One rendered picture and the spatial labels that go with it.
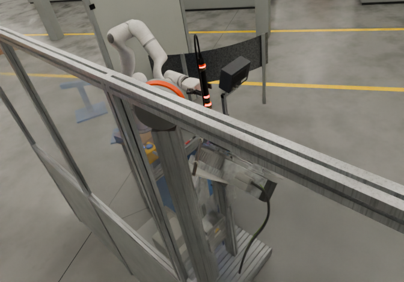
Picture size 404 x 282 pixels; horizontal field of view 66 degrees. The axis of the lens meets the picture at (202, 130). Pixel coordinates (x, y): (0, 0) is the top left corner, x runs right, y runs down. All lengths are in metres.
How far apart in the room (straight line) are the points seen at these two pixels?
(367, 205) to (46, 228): 3.26
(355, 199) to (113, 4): 3.17
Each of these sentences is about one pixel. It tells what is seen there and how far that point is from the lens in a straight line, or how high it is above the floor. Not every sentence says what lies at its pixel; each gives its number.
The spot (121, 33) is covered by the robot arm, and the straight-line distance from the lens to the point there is 2.02.
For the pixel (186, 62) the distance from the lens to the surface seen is 3.64.
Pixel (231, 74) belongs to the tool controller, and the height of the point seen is 1.23.
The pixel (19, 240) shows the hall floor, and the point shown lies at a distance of 3.59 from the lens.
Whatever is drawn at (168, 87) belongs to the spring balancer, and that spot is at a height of 1.95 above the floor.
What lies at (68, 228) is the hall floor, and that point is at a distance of 3.39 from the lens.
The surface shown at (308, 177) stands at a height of 2.03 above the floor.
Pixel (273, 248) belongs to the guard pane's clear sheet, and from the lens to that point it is 0.74.
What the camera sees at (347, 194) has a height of 2.03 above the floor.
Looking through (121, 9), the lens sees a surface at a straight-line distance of 3.48.
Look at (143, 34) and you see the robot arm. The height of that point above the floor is 1.77.
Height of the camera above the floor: 2.38
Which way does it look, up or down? 38 degrees down
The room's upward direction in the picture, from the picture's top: 10 degrees counter-clockwise
